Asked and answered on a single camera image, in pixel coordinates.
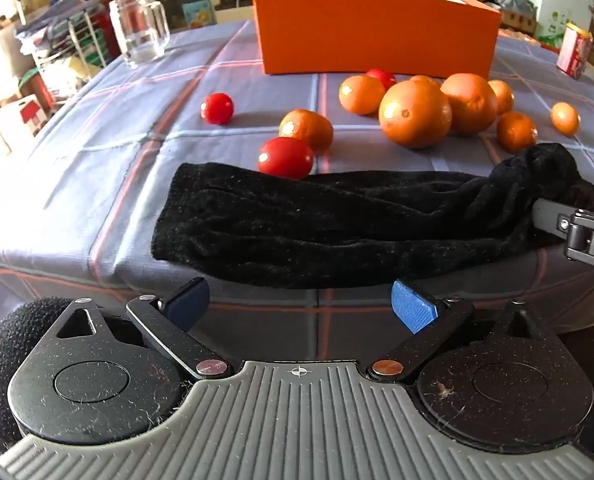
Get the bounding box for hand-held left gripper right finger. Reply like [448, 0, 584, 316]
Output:
[367, 279, 558, 381]

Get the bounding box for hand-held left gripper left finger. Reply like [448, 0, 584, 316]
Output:
[52, 277, 234, 380]

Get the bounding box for small mandarin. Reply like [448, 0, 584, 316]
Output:
[550, 102, 581, 136]
[497, 111, 538, 153]
[488, 80, 515, 116]
[278, 109, 334, 152]
[338, 75, 387, 115]

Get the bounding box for black velvet bag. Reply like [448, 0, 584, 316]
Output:
[151, 142, 594, 290]

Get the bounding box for large orange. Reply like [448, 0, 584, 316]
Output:
[440, 73, 499, 136]
[378, 80, 453, 149]

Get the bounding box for red tomato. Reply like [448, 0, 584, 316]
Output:
[365, 68, 397, 91]
[257, 137, 314, 181]
[200, 92, 235, 125]

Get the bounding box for red drink can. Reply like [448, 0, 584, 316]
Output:
[556, 22, 593, 80]

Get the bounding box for plaid blue tablecloth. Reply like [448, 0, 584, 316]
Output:
[0, 19, 594, 358]

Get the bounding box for egg cartons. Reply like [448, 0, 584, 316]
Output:
[497, 0, 539, 37]

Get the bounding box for orange cardboard box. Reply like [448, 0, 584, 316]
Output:
[251, 0, 502, 81]

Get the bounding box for clear glass mug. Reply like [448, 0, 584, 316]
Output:
[108, 0, 171, 70]

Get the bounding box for picture book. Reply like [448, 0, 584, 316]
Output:
[181, 0, 216, 29]

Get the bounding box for wire storage rack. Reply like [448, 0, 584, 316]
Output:
[14, 0, 114, 106]

